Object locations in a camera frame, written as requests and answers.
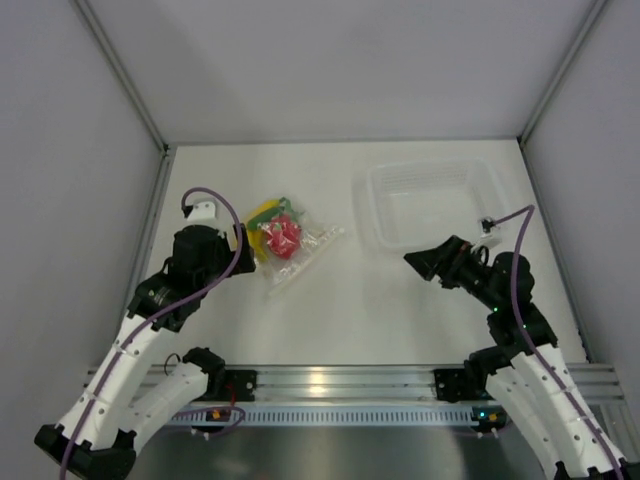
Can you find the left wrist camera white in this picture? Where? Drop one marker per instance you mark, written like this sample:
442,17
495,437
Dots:
202,212

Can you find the left aluminium frame post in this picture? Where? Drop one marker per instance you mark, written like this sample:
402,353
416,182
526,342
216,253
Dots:
114,62

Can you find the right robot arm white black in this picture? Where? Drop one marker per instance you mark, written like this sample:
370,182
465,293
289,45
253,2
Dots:
525,371

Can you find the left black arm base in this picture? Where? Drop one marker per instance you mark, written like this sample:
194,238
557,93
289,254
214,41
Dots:
232,386

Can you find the yellow fake banana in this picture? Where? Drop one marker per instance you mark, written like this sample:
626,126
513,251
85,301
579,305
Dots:
255,239

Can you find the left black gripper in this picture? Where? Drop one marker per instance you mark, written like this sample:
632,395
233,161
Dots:
245,264

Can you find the red fake dragon fruit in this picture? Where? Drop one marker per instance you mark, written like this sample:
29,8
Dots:
282,236

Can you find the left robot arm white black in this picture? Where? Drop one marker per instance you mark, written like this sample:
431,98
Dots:
102,434

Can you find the clear zip top bag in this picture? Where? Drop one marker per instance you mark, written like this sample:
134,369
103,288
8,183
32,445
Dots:
316,238

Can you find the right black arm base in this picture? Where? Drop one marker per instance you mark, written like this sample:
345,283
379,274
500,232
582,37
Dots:
458,384

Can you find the clear plastic basket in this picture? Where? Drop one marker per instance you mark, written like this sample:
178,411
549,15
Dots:
417,204

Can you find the right aluminium frame post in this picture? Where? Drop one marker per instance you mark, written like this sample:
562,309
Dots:
589,22

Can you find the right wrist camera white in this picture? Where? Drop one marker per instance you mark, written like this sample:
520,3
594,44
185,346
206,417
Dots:
490,233

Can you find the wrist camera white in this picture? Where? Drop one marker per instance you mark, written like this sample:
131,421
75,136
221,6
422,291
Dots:
490,233
202,212

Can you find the white slotted cable duct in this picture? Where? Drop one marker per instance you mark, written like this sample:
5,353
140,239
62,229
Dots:
385,415

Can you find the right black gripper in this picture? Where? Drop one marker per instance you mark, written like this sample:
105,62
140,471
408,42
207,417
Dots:
448,257

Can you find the aluminium frame post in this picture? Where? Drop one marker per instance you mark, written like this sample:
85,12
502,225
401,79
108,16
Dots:
589,22
114,62

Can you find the aluminium mounting rail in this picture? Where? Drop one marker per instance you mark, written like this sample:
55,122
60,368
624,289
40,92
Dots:
597,383

